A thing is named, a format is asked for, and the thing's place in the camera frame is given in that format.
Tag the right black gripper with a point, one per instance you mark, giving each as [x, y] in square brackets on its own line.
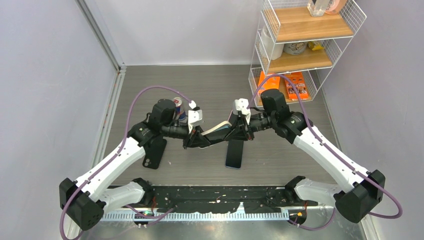
[242, 132]

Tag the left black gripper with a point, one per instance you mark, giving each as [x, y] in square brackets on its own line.
[196, 139]

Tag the blue phone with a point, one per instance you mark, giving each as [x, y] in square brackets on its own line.
[234, 154]

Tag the black phone case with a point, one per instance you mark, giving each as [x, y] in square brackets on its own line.
[154, 151]

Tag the teal phone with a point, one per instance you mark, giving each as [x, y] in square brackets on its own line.
[218, 135]

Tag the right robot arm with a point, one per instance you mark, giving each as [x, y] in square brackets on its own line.
[356, 190]

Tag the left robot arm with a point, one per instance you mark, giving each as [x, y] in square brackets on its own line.
[86, 199]

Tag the Red Bull can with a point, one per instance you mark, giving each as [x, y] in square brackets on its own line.
[180, 109]

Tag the orange snack box left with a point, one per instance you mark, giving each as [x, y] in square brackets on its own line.
[265, 81]

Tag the orange snack box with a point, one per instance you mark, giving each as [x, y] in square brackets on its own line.
[299, 82]
[265, 81]

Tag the orange snack box right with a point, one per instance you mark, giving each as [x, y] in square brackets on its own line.
[299, 82]

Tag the white bottle on shelf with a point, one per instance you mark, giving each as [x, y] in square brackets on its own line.
[273, 50]

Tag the round tin on shelf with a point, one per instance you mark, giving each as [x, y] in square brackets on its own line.
[295, 48]

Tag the yellow packet on shelf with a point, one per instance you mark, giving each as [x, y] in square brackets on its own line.
[315, 45]

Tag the clear glass jar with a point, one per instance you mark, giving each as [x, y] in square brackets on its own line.
[317, 8]

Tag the pink tape roll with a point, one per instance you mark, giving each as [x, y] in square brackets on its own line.
[335, 6]

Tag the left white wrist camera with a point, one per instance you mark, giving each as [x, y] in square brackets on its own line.
[194, 116]

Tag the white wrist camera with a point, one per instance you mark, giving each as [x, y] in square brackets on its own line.
[242, 105]
[194, 116]

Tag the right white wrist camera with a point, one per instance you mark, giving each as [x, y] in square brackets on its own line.
[242, 105]

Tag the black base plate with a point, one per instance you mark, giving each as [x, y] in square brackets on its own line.
[219, 199]

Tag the white wire shelf rack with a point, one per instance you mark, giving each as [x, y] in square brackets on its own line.
[290, 21]

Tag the aluminium frame rail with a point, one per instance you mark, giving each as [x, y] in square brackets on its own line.
[115, 70]

